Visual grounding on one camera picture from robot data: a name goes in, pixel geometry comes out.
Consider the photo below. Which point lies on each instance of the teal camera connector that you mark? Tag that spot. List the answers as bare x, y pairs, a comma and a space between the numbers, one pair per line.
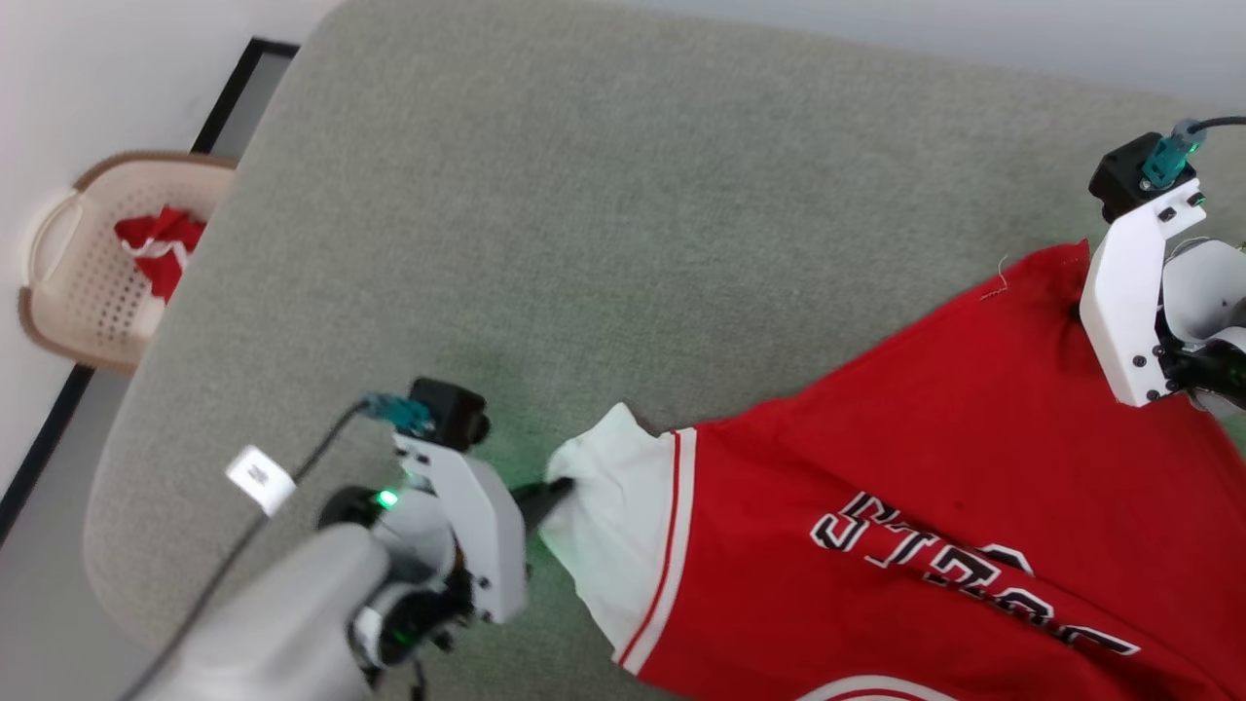
401, 413
1168, 156

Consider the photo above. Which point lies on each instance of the teal right camera connector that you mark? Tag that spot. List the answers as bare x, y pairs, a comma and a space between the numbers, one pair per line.
1168, 156

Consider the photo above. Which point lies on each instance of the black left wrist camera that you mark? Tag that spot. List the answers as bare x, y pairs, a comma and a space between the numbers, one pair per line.
450, 411

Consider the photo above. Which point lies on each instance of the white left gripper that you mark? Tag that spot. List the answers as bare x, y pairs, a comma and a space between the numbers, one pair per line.
487, 535

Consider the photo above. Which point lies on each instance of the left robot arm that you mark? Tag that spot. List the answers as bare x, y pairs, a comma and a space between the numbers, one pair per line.
282, 613

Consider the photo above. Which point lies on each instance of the teal left camera connector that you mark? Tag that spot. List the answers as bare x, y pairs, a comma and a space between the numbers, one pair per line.
401, 413

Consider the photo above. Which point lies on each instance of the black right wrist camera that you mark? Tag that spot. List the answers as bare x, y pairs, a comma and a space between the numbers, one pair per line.
1121, 180

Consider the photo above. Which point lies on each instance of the beige plastic laundry basket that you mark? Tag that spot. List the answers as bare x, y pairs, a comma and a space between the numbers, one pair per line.
88, 292

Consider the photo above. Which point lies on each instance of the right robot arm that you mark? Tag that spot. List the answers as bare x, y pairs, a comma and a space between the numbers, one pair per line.
1207, 292

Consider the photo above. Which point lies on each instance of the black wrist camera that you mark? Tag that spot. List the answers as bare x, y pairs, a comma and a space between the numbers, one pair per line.
1121, 180
450, 411

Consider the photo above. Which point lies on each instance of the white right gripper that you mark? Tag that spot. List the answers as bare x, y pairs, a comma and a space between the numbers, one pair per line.
1124, 302

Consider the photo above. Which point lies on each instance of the red white garment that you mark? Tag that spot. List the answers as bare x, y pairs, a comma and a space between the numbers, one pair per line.
161, 248

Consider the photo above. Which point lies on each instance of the red basketball jersey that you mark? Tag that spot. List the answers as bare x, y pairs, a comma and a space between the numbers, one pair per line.
925, 458

